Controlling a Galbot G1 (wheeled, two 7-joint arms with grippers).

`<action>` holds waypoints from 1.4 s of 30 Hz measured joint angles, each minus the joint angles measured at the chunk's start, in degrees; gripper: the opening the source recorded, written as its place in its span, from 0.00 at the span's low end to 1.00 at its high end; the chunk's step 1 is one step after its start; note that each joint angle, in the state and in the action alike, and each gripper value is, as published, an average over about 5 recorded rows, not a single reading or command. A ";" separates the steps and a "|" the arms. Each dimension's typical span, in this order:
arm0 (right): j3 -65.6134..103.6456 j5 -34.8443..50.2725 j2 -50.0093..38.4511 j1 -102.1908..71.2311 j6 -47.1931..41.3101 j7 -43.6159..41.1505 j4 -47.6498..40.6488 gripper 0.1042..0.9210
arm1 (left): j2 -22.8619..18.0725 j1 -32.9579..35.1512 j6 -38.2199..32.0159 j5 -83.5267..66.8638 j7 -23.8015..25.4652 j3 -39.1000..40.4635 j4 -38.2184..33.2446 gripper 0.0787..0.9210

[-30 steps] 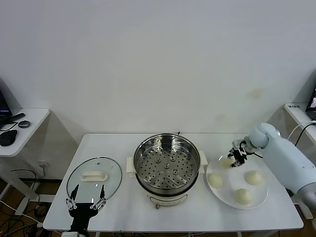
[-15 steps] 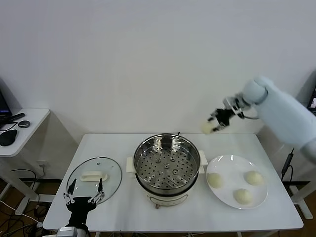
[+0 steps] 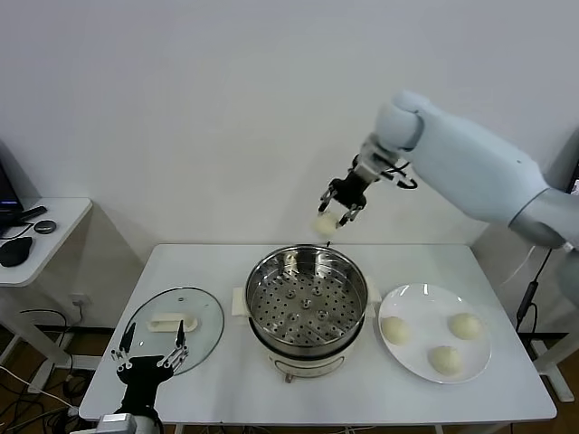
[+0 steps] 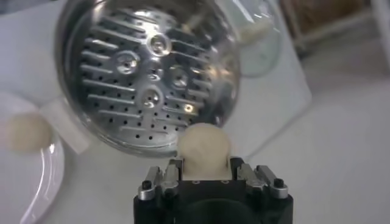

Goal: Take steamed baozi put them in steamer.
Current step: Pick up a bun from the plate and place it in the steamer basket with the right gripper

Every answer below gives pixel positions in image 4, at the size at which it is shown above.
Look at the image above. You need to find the white steamed baozi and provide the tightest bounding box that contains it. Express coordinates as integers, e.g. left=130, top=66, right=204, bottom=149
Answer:
left=2, top=111, right=53, bottom=153
left=177, top=122, right=232, bottom=180

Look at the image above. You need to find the stainless steel steamer basket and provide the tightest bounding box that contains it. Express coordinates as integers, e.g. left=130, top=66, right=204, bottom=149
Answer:
left=54, top=0, right=241, bottom=159

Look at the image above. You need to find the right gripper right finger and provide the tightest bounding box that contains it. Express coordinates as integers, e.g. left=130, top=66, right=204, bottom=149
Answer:
left=229, top=156, right=289, bottom=200

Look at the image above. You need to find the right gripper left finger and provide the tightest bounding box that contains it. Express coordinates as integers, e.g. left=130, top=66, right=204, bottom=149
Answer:
left=137, top=157, right=184, bottom=201

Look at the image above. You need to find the white side table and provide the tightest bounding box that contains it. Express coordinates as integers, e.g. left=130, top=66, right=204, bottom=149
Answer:
left=278, top=0, right=390, bottom=74

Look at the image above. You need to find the white round plate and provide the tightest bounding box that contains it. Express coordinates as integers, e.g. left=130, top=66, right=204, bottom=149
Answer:
left=0, top=89, right=66, bottom=224

